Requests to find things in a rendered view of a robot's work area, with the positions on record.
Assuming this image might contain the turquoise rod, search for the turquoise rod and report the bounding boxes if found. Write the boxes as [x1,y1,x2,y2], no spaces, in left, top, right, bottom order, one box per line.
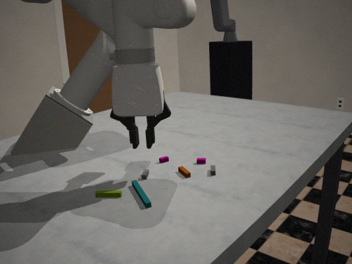
[131,180,151,209]

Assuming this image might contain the orange rectangular block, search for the orange rectangular block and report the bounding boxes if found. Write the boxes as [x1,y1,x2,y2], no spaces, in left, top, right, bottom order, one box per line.
[178,166,190,178]

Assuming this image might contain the lime green rod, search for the lime green rod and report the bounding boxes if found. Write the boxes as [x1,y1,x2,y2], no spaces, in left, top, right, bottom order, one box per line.
[95,190,122,198]

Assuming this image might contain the magenta rod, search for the magenta rod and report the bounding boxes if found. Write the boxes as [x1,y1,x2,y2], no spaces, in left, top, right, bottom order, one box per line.
[196,158,206,164]
[159,156,169,163]

